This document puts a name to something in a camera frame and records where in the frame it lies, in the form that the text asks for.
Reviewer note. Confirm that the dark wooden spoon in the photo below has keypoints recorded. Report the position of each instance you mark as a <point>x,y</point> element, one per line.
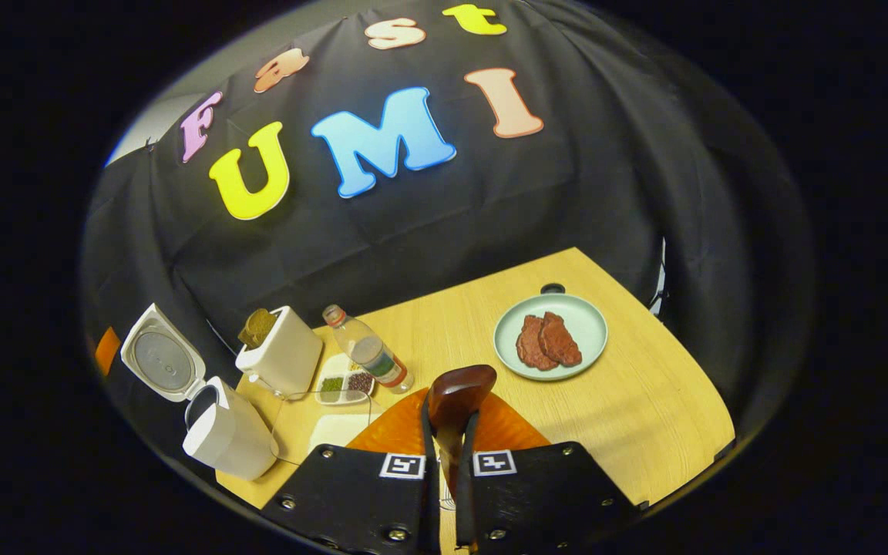
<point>459,389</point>

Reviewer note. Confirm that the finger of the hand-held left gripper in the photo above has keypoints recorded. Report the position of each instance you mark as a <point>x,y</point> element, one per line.
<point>107,351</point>

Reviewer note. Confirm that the brown bread slice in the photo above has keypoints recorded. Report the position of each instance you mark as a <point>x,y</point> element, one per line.
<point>257,327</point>

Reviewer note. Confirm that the brown meat slice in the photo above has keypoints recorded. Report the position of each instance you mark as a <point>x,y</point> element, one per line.
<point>561,339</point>
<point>530,345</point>

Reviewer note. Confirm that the clear plastic bottle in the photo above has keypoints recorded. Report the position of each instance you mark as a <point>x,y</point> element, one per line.
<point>371,351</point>

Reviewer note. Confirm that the pale green plate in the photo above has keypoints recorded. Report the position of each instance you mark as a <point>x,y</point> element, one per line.
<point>586,324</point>

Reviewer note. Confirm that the white rectangular rice tray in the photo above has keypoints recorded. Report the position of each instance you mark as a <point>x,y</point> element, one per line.
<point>340,432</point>

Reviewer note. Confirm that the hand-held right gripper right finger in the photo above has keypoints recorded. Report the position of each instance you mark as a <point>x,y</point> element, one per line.
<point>465,501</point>

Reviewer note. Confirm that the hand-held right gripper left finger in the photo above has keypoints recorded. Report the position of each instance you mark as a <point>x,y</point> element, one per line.
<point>430,501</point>

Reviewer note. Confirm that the white toaster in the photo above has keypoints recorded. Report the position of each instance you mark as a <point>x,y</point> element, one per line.
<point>290,358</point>

